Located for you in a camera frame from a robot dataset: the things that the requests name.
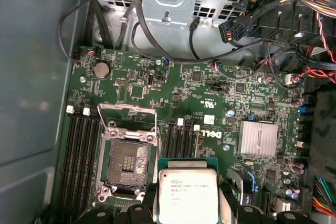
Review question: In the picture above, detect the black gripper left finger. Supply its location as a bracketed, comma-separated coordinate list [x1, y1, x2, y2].
[72, 183, 159, 224]

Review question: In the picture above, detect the black PC case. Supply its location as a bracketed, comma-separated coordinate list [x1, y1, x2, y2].
[0, 0, 336, 224]

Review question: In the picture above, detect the silver chipset heatsink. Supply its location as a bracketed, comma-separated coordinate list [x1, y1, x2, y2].
[239, 120, 279, 157]

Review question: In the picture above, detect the green motherboard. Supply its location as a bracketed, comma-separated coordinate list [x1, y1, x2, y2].
[56, 45, 317, 224]

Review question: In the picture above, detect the CPU socket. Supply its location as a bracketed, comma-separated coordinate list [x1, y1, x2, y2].
[97, 123, 161, 205]

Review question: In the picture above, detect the flat black cable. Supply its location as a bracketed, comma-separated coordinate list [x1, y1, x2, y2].
[88, 0, 114, 49]

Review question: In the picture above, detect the long black cable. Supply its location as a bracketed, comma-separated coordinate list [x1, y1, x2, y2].
[131, 20, 275, 65]

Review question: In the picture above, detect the metal socket cover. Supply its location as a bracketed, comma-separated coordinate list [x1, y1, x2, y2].
[96, 102, 160, 141]

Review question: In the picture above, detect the thin black wire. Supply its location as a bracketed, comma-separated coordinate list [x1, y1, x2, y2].
[58, 0, 96, 64]

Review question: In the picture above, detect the silver coin battery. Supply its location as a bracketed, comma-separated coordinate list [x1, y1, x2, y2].
[92, 61, 110, 79]

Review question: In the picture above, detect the coloured power wire bundle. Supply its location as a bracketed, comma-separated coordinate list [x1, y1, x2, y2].
[311, 175, 336, 218]

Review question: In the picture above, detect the silver Intel CPU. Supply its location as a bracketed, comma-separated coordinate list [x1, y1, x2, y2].
[154, 157, 221, 224]

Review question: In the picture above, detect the black power connector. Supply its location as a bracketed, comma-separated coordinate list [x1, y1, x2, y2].
[217, 15, 255, 48]

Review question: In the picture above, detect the black RAM slot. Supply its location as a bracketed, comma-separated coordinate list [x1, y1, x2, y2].
[183, 125, 194, 159]
[83, 116, 103, 210]
[58, 112, 77, 224]
[164, 122, 175, 159]
[74, 115, 94, 218]
[173, 122, 184, 159]
[66, 113, 86, 224]

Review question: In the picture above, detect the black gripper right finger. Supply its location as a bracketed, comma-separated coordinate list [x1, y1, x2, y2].
[217, 176, 317, 224]

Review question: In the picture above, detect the black plastic shroud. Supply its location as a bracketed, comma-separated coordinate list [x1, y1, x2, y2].
[311, 90, 336, 183]

